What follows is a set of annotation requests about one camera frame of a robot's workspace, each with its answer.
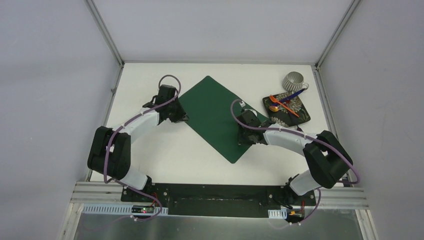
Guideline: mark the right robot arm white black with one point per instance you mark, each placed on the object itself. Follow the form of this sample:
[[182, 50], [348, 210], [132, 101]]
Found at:
[[326, 158]]

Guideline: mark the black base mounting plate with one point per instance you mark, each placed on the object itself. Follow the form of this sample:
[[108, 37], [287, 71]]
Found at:
[[239, 201]]

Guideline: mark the electronics board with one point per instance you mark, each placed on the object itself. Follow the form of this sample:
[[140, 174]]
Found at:
[[296, 215], [142, 209]]

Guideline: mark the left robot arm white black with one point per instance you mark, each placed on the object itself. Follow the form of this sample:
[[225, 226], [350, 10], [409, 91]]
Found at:
[[110, 152]]

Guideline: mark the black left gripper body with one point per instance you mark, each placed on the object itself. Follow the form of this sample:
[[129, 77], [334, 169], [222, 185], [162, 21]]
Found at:
[[178, 112]]

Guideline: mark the grey ribbed mug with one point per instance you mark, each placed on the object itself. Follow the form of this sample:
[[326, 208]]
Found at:
[[294, 81]]

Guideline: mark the orange plastic fork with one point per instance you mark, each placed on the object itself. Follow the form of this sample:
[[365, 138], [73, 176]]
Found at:
[[274, 100]]

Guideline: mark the right electronics board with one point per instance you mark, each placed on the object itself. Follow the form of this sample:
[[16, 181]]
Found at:
[[296, 215]]

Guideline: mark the aluminium frame rail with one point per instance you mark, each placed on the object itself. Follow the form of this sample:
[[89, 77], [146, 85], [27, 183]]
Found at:
[[346, 197]]

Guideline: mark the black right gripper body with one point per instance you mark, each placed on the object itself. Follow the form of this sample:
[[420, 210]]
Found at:
[[244, 139]]

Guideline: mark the left electronics board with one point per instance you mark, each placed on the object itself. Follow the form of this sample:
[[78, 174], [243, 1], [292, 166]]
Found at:
[[142, 209]]

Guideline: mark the green placemat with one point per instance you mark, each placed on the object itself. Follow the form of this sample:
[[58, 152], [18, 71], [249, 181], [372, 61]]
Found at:
[[207, 105]]

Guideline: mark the purple metallic fork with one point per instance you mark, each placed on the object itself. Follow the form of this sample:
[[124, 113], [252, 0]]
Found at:
[[295, 122]]

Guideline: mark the blue plastic knife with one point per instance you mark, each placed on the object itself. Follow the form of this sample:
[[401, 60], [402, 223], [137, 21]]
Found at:
[[293, 95]]

